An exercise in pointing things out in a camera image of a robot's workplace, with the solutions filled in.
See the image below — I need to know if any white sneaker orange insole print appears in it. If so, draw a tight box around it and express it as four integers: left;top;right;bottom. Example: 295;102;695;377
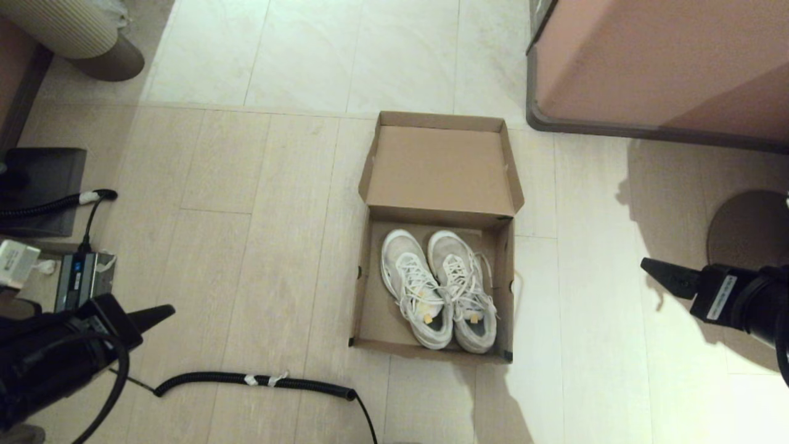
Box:
380;229;455;350

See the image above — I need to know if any dark grey square plate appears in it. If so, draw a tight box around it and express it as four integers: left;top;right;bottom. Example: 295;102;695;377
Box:
0;147;88;238

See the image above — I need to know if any white sneaker black insole print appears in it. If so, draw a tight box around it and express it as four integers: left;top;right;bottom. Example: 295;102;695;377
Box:
427;230;499;355

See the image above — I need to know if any brown round pedestal base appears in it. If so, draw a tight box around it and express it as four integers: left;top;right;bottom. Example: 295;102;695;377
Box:
707;190;789;272

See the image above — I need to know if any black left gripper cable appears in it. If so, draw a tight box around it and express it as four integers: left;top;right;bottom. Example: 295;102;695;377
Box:
71;333;130;444

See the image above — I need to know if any grey hub blue light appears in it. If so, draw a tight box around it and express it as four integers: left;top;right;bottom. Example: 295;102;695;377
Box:
54;251;118;312

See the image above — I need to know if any ribbed beige column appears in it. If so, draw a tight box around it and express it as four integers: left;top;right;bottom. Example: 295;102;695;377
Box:
0;0;119;60

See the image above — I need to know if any black coiled cable white tape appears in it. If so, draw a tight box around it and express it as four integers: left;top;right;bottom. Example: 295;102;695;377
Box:
111;368;378;444

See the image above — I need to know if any black coiled cable white collar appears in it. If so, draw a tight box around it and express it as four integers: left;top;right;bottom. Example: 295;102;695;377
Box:
0;188;119;253

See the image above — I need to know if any pink cabinet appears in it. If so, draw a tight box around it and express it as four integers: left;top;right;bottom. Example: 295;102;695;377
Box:
526;0;789;154

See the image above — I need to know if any white plastic bag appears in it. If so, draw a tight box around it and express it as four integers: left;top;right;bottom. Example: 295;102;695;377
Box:
99;0;131;33

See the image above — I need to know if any brown cardboard shoe box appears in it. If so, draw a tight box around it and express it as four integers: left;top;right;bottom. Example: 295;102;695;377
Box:
349;111;525;364

